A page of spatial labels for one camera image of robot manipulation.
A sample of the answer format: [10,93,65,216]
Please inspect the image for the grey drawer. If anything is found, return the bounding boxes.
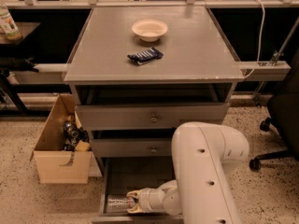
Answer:
[92,156,184,224]
[76,103,229,131]
[91,138,171,158]

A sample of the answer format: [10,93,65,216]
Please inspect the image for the green labelled bottle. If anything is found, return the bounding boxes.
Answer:
[0,1,22,40]

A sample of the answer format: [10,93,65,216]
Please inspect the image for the black office chair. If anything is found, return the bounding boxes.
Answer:
[249,50,299,171]

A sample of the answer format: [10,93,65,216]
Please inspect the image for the grey top drawer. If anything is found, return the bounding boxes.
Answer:
[76,103,229,131]

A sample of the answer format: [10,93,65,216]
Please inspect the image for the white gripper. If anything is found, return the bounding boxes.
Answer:
[126,188,164,214]

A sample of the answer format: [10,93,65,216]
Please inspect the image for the cardboard box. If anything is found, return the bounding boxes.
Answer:
[33,94,92,184]

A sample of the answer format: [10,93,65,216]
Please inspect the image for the grey drawer cabinet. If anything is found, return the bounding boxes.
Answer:
[62,5,246,224]

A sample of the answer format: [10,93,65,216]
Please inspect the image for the dark cans in box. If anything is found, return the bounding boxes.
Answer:
[64,122,89,151]

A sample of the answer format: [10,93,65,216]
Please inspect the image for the yellow sponge in box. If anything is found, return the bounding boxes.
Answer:
[76,141,90,152]

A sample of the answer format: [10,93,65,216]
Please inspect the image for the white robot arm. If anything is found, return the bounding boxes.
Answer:
[127,122,249,224]

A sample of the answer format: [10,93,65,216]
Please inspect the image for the brass middle drawer knob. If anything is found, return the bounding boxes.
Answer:
[150,147,157,154]

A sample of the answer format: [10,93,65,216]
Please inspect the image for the metal clamp rod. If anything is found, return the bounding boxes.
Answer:
[267,17,299,66]

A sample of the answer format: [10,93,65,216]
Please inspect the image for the white paper bowl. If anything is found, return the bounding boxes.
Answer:
[132,20,168,42]

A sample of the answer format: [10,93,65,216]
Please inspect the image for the brass top drawer knob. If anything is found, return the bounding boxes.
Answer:
[150,115,158,123]

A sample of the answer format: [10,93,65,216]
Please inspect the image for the clear plastic water bottle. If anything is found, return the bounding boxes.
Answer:
[107,195,136,213]

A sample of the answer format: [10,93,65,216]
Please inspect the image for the brass drawer knob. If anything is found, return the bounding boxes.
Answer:
[150,147,157,154]
[150,115,158,123]

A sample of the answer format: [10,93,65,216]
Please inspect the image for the white cable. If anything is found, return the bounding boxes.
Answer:
[243,0,266,80]

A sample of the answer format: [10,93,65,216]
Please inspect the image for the grey bottom drawer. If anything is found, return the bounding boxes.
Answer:
[92,156,184,224]

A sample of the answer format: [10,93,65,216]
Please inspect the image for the dark side table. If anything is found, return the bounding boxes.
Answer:
[0,21,42,114]

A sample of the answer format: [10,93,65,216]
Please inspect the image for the grey middle drawer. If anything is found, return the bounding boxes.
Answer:
[91,138,171,158]

